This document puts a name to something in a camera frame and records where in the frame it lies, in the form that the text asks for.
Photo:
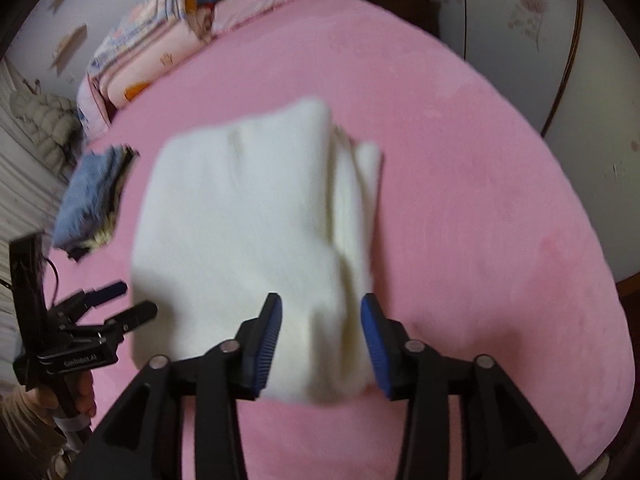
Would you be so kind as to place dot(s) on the folded pink printed quilt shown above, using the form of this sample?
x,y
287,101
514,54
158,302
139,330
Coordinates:
x,y
145,45

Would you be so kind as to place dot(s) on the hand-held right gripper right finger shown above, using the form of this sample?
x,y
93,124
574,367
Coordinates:
x,y
375,345

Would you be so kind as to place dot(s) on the small printed pillow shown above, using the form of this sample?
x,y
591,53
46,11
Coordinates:
x,y
92,110

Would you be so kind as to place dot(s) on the beige puffer jacket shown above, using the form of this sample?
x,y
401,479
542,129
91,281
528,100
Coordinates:
x,y
45,130

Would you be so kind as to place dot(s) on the folded blue jeans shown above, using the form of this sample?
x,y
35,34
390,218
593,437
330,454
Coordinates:
x,y
87,195

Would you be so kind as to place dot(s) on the floral wardrobe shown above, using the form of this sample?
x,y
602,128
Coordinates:
x,y
525,35

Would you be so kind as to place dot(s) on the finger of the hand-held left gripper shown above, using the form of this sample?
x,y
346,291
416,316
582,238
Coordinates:
x,y
105,294
135,316

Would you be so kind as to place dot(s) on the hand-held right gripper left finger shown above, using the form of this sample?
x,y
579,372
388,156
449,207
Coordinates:
x,y
262,355

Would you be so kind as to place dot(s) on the wooden wall shelf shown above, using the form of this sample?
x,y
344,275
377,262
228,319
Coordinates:
x,y
69,45

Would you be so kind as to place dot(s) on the dark wooden nightstand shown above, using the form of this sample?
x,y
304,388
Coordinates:
x,y
400,7

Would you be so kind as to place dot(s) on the person's left hand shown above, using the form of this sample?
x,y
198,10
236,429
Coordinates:
x,y
86,392

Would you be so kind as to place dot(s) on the pink pillow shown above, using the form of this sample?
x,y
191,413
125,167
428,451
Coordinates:
x,y
260,0

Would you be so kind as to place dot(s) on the pink bed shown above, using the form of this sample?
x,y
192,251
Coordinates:
x,y
475,185

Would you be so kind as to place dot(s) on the folded dark clothes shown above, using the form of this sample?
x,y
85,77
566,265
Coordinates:
x,y
122,180

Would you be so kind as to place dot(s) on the white fluffy cardigan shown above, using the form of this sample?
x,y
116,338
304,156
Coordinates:
x,y
250,240

